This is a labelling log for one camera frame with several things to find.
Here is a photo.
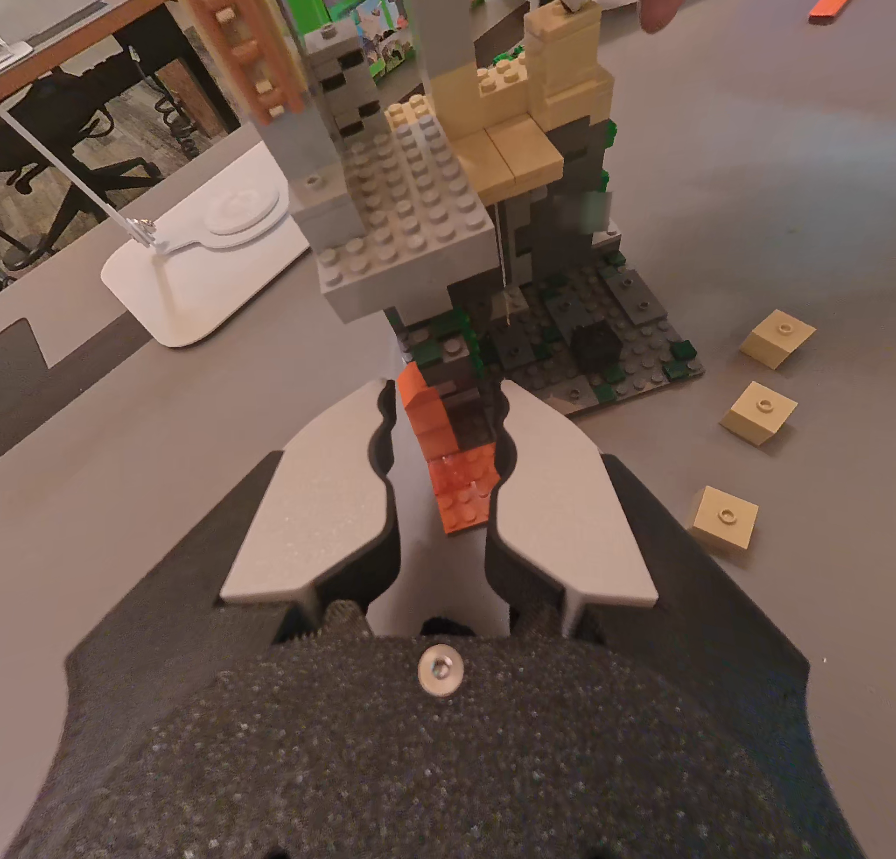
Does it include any tan toy brick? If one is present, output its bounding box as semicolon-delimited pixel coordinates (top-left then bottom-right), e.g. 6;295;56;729
719;380;799;448
689;485;760;552
739;309;818;370

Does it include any black office chair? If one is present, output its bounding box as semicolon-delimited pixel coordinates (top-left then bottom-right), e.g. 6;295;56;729
0;68;165;289

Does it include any black coiled cable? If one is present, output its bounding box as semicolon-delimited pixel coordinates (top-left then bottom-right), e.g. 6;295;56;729
129;45;204;160

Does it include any grey desk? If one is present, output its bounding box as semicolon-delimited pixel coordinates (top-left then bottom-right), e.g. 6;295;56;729
0;0;896;859

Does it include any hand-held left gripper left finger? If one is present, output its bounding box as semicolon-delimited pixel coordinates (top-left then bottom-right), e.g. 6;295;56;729
219;378;405;615

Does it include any white book stand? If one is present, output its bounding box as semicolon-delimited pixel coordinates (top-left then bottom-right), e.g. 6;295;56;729
0;106;312;350

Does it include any toy brick building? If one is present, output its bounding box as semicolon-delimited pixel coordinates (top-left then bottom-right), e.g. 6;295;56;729
161;0;706;538

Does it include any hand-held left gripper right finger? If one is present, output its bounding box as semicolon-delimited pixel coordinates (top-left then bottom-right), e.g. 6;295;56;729
484;379;660;618

